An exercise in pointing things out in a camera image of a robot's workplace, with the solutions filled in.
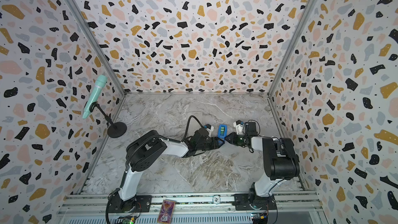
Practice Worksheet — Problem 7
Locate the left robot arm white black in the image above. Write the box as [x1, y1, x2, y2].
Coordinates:
[106, 128, 225, 213]

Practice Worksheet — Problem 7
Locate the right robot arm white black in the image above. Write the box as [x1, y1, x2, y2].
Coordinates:
[224, 120, 300, 211]

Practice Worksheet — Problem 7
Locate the blue tape dispenser green roll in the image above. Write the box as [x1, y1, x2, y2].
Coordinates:
[217, 124, 228, 140]

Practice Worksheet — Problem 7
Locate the black microphone stand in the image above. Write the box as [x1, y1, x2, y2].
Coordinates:
[89, 102, 127, 139]

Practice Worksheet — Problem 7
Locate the mint green microphone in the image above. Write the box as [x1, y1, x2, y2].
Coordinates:
[82, 75, 107, 119]

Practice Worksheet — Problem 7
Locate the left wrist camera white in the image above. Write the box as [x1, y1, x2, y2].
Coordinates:
[203, 124, 214, 136]

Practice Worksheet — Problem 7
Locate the purple card on rail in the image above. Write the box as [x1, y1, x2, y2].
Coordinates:
[157, 200, 177, 224]

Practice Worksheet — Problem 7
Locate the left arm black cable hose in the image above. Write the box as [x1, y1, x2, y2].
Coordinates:
[105, 114, 207, 224]

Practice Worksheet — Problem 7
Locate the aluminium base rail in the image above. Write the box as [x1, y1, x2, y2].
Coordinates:
[54, 191, 327, 224]

